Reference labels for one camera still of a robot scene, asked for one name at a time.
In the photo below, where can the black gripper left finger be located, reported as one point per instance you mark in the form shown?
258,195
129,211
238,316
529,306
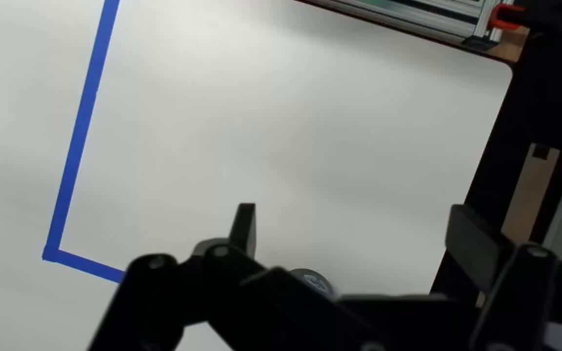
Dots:
242,232

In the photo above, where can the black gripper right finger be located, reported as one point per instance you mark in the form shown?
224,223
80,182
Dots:
476,246

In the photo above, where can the cardboard strip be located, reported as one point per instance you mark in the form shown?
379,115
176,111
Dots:
529,191

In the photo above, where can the blue tape line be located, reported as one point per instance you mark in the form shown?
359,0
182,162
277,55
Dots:
74,152

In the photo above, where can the orange clamp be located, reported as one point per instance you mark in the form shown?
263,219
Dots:
505,16

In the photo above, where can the aluminium mounting rail frame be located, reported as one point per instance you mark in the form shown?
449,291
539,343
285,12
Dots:
459,22

